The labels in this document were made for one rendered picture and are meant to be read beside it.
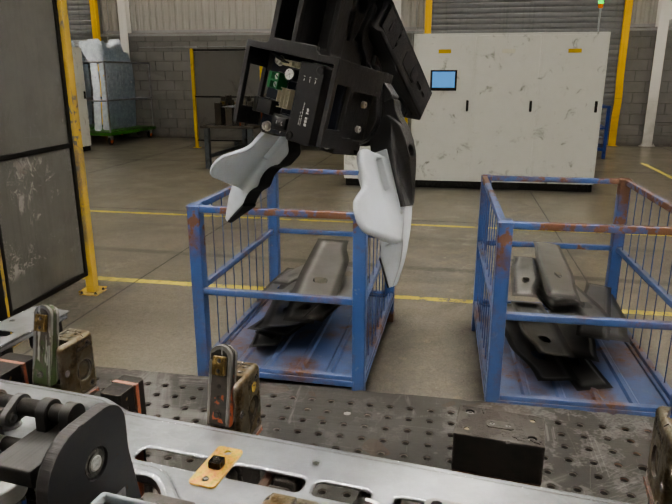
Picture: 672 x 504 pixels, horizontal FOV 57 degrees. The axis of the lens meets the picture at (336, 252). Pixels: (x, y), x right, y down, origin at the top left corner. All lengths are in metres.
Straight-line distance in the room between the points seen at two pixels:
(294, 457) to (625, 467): 0.83
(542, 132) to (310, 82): 8.26
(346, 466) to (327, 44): 0.60
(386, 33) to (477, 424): 0.62
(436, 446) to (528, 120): 7.35
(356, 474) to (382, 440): 0.63
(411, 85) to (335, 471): 0.54
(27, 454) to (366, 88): 0.46
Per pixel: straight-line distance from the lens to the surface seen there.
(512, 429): 0.91
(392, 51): 0.44
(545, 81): 8.59
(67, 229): 4.46
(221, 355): 0.96
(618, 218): 3.77
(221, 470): 0.86
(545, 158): 8.66
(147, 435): 0.96
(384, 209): 0.41
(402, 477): 0.85
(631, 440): 1.62
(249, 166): 0.47
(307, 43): 0.40
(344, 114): 0.39
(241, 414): 1.00
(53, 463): 0.62
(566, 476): 1.44
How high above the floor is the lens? 1.50
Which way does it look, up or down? 16 degrees down
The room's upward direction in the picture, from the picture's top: straight up
